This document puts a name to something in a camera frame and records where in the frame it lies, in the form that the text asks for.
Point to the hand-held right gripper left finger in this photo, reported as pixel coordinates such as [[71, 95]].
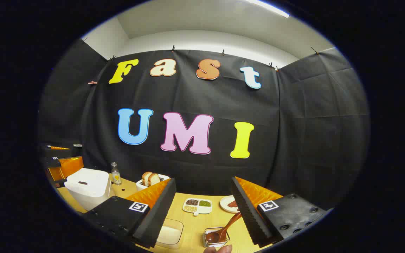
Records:
[[160, 214]]

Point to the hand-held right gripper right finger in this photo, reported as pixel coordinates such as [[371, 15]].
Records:
[[246, 214]]

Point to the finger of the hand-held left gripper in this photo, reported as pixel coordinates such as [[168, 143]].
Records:
[[70, 167], [60, 153]]

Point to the brown wooden spoon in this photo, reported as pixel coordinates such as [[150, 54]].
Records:
[[229, 225]]

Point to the white rice cooker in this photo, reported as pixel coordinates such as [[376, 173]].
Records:
[[90, 189]]

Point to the red meat slice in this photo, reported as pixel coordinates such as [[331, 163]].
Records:
[[232, 204]]

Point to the clear plastic container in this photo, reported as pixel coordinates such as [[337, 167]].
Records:
[[176, 222]]

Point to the white round plate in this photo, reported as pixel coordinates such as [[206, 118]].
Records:
[[224, 205]]

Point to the white toaster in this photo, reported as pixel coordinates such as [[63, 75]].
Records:
[[140, 185]]

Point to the toasted bread slice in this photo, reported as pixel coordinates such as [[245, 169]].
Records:
[[154, 179], [146, 178]]

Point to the white divided bean dish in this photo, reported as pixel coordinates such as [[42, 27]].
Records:
[[197, 211]]

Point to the small glass bottle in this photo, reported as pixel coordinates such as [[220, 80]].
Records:
[[116, 177]]

